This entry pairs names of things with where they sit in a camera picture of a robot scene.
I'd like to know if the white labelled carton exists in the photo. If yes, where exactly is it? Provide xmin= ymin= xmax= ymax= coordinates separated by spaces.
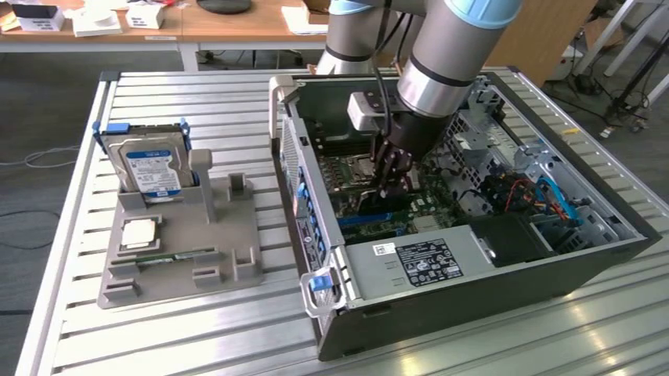
xmin=124 ymin=2 xmax=168 ymax=31

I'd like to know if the green graphics card black cooler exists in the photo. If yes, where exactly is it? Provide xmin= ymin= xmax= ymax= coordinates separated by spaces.
xmin=331 ymin=187 xmax=414 ymax=216

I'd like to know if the grey plastic parts rack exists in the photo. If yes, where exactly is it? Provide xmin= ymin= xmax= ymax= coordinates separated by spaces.
xmin=96 ymin=148 xmax=267 ymax=310

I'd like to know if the black camera cable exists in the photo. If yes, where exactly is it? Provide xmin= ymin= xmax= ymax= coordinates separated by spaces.
xmin=373 ymin=0 xmax=417 ymax=140

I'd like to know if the black tripod stand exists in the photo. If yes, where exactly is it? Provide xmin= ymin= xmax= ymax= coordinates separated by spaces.
xmin=600 ymin=23 xmax=669 ymax=138

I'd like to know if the white box device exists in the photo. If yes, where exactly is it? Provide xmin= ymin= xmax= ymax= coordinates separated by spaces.
xmin=553 ymin=45 xmax=581 ymax=81

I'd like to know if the hard disk with blue caddy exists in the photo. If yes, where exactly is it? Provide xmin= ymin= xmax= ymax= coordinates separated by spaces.
xmin=91 ymin=121 xmax=203 ymax=204

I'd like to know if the black open PC case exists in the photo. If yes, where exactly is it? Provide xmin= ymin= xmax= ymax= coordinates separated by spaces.
xmin=268 ymin=70 xmax=665 ymax=362

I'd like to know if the metal disk bay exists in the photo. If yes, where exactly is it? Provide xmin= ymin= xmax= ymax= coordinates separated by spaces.
xmin=530 ymin=205 xmax=626 ymax=255

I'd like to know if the white floor cable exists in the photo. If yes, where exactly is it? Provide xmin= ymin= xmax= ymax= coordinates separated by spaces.
xmin=0 ymin=143 xmax=83 ymax=168

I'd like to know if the metal CPU socket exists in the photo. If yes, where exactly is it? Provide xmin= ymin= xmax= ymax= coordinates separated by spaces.
xmin=347 ymin=155 xmax=378 ymax=184

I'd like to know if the green motherboard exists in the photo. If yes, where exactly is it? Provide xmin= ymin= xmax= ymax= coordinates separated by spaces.
xmin=311 ymin=131 xmax=474 ymax=246

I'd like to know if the white round device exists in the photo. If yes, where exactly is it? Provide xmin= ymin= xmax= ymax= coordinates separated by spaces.
xmin=71 ymin=0 xmax=126 ymax=38

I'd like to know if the grey case handle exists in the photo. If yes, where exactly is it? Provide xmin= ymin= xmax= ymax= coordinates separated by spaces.
xmin=268 ymin=75 xmax=307 ymax=140
xmin=298 ymin=267 xmax=347 ymax=317

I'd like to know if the brown cardboard box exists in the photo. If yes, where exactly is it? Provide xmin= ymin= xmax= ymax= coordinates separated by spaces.
xmin=302 ymin=0 xmax=335 ymax=25
xmin=580 ymin=17 xmax=628 ymax=51

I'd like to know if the orange red wire bundle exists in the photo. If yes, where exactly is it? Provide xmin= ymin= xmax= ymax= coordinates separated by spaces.
xmin=509 ymin=178 xmax=569 ymax=220

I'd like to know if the silver CPU chip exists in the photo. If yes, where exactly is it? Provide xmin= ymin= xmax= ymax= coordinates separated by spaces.
xmin=118 ymin=219 xmax=162 ymax=251

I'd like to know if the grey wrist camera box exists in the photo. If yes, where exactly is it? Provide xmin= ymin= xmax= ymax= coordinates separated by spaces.
xmin=347 ymin=92 xmax=394 ymax=130

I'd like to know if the black floor cable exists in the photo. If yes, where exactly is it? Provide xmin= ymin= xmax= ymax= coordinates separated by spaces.
xmin=0 ymin=210 xmax=60 ymax=251

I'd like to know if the grey power supply unit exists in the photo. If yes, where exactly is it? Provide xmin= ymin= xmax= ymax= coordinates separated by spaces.
xmin=342 ymin=225 xmax=497 ymax=301

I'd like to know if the white table frame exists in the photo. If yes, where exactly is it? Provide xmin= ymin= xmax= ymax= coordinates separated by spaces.
xmin=572 ymin=0 xmax=669 ymax=103

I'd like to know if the blue flat wire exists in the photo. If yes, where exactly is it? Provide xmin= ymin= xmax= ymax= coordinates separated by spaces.
xmin=535 ymin=175 xmax=585 ymax=229

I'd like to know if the white paper stack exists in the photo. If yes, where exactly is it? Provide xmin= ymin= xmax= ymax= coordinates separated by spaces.
xmin=280 ymin=5 xmax=331 ymax=37

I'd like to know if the green RAM stick white label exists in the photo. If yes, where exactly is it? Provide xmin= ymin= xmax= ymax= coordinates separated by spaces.
xmin=134 ymin=252 xmax=216 ymax=266

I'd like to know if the black round pad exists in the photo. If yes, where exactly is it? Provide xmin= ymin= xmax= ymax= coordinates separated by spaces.
xmin=195 ymin=0 xmax=256 ymax=16

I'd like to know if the black regulatory label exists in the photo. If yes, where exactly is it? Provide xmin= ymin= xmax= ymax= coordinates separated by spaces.
xmin=295 ymin=218 xmax=320 ymax=272

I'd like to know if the white box black lid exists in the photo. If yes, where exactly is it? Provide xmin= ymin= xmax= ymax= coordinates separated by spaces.
xmin=11 ymin=2 xmax=67 ymax=32

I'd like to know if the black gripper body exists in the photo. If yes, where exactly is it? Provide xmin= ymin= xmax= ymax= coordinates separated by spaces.
xmin=378 ymin=110 xmax=457 ymax=159

